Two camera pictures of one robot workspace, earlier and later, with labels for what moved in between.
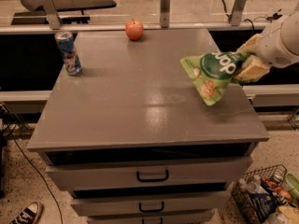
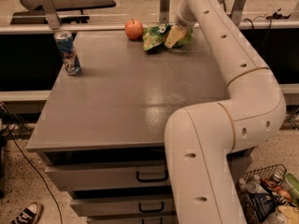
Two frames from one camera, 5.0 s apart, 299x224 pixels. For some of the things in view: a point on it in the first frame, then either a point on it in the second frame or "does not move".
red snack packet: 286,194 does not move
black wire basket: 257,195 does not move
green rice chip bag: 212,73 to 155,36
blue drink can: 67,47 does not move
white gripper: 272,49 to 182,22
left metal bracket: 49,7 does not move
